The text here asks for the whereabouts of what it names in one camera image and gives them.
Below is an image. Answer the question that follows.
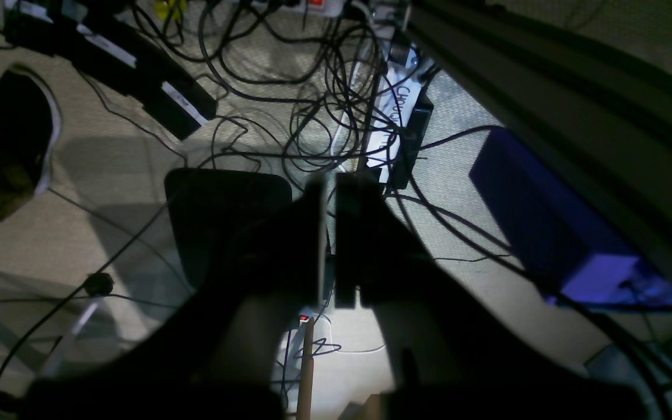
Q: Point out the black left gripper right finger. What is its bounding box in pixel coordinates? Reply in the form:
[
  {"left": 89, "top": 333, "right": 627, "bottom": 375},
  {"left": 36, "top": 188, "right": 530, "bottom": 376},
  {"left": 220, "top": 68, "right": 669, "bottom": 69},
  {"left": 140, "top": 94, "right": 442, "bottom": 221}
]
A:
[{"left": 335, "top": 173, "right": 646, "bottom": 419}]

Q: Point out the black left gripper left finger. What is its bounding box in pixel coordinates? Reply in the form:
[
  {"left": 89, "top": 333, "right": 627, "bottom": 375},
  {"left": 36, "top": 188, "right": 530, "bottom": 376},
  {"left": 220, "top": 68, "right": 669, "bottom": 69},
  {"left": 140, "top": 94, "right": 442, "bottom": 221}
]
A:
[{"left": 27, "top": 176, "right": 326, "bottom": 419}]

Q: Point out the black flat floor pad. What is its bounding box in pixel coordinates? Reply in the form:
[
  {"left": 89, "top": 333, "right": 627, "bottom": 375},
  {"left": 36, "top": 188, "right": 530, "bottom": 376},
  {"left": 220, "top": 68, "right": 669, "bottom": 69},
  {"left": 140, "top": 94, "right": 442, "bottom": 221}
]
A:
[{"left": 164, "top": 168, "right": 293, "bottom": 290}]

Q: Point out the blue box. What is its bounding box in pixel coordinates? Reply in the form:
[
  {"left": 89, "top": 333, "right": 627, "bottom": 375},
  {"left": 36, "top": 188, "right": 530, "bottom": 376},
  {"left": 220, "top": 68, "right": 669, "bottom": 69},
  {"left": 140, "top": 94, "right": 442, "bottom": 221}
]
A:
[{"left": 469, "top": 128, "right": 672, "bottom": 313}]

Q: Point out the white power strip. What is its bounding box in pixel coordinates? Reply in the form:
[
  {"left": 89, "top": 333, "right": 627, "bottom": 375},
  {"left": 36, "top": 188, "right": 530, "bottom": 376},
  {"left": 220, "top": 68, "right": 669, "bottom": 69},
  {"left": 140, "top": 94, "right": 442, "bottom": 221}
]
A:
[{"left": 326, "top": 34, "right": 428, "bottom": 183}]

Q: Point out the black long device with labels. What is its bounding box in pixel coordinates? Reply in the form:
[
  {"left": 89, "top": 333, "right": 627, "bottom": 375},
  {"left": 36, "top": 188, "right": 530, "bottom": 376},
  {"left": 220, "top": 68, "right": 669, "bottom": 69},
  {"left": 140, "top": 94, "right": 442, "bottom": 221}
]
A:
[{"left": 3, "top": 1, "right": 217, "bottom": 140}]

